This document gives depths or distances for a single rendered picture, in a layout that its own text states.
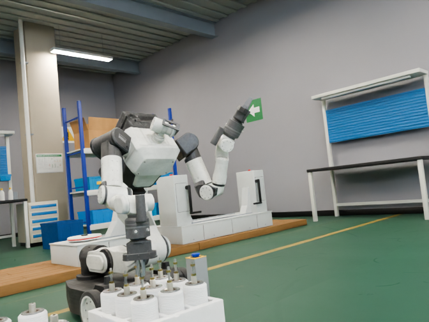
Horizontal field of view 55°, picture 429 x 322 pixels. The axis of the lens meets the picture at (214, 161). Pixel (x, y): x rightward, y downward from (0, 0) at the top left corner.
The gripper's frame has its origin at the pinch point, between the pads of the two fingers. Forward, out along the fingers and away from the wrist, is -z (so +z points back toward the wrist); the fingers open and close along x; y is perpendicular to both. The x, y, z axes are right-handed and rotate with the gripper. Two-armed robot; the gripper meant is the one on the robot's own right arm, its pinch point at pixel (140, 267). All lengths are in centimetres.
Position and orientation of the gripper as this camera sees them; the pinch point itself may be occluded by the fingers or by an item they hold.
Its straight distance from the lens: 157.0
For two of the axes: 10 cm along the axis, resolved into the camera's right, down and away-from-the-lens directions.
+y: 0.3, -0.7, -10.0
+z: -1.0, -9.9, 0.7
